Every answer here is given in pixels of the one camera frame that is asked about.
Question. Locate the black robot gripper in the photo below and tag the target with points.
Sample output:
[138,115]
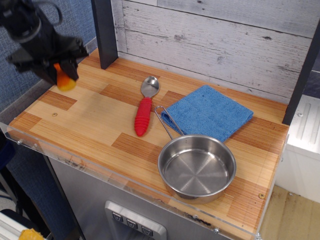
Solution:
[40,48]

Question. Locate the orange plush fish toy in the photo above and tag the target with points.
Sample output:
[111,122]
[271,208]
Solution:
[63,81]

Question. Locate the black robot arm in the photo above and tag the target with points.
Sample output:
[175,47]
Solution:
[23,13]

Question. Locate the folded blue cloth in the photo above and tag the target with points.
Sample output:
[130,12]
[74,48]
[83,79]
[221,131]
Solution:
[207,112]

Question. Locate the clear acrylic table guard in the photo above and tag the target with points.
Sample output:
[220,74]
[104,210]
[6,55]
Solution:
[88,136]

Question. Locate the silver button control panel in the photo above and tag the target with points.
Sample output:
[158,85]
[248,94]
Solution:
[135,221]

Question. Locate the small steel saucepan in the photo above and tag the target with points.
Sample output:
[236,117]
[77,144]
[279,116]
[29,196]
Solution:
[195,168]

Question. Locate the white ribbed box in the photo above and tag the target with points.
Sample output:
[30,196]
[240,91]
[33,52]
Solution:
[299,167]

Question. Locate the dark left frame post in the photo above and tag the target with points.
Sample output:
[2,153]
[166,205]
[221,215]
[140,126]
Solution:
[105,32]

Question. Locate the dark frame post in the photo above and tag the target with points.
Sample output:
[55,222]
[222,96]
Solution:
[105,32]
[303,77]

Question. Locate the red handled metal spoon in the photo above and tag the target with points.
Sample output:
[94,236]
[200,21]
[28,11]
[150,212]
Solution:
[149,88]

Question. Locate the dark right frame post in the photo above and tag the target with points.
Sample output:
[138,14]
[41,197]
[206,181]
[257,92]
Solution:
[303,77]

